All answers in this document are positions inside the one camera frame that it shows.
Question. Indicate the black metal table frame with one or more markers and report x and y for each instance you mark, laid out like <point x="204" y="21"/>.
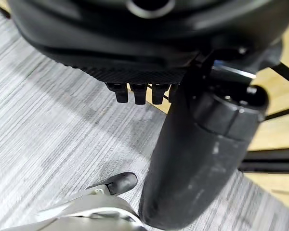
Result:
<point x="277" y="158"/>

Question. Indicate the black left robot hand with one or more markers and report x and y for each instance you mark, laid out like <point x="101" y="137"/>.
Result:
<point x="125" y="43"/>

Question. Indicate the dark robot foot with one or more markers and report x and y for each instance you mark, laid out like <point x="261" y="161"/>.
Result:
<point x="121" y="183"/>

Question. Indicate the silver robot leg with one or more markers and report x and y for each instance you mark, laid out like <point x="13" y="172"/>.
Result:
<point x="82" y="211"/>

